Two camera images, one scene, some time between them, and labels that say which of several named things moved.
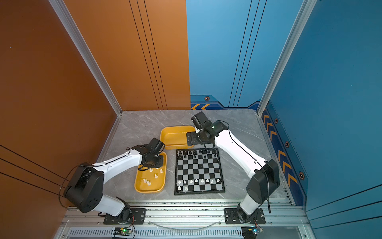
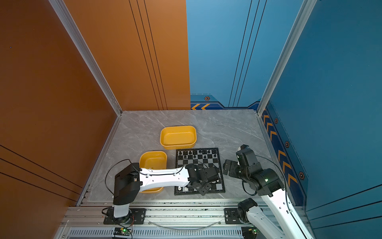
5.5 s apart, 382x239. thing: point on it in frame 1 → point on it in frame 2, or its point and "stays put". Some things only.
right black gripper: x=194 y=141 → x=233 y=165
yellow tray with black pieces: x=175 y=137 stays put
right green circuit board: x=250 y=232 stays put
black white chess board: x=198 y=171 stays put
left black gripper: x=160 y=164 → x=204 y=191
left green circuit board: x=121 y=231 stays put
